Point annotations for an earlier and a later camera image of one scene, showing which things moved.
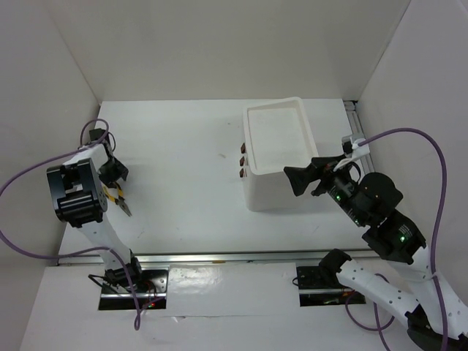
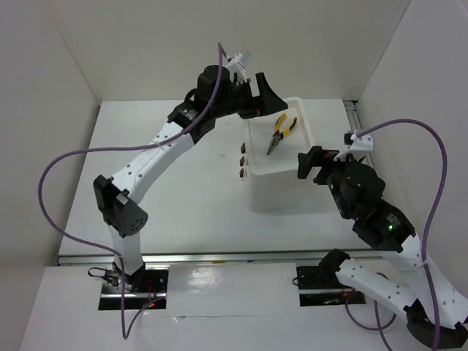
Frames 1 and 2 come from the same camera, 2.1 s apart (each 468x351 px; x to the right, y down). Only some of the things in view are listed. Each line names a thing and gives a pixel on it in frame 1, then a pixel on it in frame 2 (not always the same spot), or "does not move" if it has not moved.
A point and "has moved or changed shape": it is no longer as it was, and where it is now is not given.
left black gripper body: x=112 y=170 -> x=238 y=100
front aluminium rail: x=229 y=257 does not move
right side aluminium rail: x=357 y=131 does not move
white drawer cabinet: x=277 y=135 does not move
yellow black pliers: x=120 y=200 has moved or changed shape
